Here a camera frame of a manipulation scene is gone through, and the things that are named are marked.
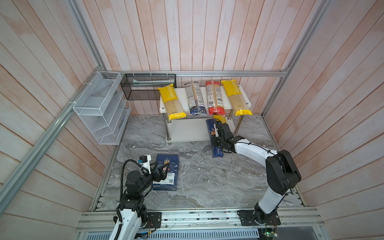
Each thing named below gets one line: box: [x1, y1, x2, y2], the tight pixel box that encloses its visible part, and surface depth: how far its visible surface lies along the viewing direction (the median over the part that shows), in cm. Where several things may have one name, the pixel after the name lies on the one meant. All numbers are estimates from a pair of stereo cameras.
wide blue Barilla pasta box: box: [152, 154, 179, 191], surface depth 83 cm
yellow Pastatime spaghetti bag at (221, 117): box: [213, 115, 226, 124], surface depth 109 cm
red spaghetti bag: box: [206, 80, 226, 116], surface depth 79 cm
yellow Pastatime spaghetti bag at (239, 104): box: [221, 79, 253, 116], surface depth 78 cm
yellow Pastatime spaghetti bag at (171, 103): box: [157, 83, 187, 121], surface depth 77 cm
